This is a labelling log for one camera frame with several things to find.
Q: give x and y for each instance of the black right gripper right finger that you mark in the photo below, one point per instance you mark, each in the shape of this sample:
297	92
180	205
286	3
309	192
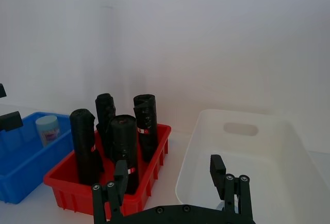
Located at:
217	172

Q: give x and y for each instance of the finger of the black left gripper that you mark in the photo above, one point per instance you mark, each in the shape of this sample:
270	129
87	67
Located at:
11	120
2	91

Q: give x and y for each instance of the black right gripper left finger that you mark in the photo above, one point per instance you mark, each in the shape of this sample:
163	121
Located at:
120	180

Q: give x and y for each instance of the pale blue jar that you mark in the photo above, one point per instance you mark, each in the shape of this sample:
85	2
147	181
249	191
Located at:
48	129

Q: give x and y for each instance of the black bag roll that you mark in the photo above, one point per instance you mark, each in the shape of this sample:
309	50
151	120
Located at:
104	110
83	144
146	120
123	141

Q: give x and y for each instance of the blue plastic bin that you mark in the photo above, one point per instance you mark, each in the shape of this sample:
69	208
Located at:
20	172

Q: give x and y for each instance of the red plastic bin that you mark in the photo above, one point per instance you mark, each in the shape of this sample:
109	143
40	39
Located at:
69	195

